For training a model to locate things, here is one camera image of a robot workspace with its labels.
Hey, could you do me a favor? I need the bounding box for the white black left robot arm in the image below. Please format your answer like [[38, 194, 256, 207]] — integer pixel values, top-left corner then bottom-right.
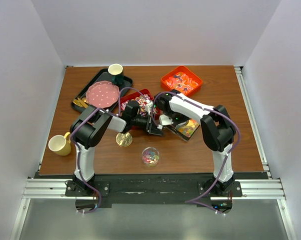
[[69, 100, 163, 196]]

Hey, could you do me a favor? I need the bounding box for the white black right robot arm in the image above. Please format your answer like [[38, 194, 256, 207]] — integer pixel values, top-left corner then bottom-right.
[[154, 90, 241, 201]]

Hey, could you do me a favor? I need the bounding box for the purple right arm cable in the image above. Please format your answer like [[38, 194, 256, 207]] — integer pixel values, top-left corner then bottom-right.
[[152, 91, 241, 209]]

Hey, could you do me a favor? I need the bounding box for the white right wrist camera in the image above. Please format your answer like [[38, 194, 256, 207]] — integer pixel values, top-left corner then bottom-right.
[[157, 114, 174, 130]]

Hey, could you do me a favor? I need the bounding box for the tin of star candies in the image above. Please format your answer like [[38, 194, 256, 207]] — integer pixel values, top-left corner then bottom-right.
[[166, 119, 200, 142]]

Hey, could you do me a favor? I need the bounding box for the dark green mug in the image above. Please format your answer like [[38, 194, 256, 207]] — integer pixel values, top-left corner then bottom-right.
[[107, 63, 124, 86]]

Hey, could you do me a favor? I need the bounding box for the clear glass jar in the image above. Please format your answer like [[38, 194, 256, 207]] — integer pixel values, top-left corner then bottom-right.
[[141, 147, 160, 167]]

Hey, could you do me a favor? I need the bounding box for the orange box of candies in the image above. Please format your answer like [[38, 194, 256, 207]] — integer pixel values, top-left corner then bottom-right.
[[161, 65, 203, 97]]

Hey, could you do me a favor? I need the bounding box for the yellow mug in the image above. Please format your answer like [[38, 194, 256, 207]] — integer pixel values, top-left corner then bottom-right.
[[48, 132, 71, 156]]

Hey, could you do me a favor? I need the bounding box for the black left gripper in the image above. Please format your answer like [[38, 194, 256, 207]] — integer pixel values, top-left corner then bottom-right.
[[131, 112, 163, 136]]

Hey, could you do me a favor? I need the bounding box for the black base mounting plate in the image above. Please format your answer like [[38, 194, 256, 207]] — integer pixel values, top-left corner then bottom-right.
[[65, 173, 243, 212]]

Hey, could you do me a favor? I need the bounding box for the gold jar lid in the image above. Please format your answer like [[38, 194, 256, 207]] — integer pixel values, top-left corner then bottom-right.
[[115, 132, 133, 147]]

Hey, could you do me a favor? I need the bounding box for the red box of swirl candies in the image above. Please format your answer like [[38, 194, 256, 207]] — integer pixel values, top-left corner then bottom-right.
[[119, 89, 160, 134]]

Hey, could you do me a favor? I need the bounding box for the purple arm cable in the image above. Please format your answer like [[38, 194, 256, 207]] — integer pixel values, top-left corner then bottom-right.
[[70, 86, 154, 215], [152, 91, 241, 209]]

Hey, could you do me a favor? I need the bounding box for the gold cutlery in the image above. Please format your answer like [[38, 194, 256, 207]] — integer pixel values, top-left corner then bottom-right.
[[72, 98, 88, 109]]

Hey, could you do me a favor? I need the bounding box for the aluminium frame rail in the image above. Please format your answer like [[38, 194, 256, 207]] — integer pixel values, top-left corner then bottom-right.
[[22, 179, 286, 200]]

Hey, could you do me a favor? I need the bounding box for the pink polka dot plate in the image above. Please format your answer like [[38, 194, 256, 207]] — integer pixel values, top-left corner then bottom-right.
[[85, 80, 120, 109]]

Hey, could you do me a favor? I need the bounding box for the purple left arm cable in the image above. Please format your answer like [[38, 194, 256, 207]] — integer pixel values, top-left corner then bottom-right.
[[70, 86, 154, 215]]

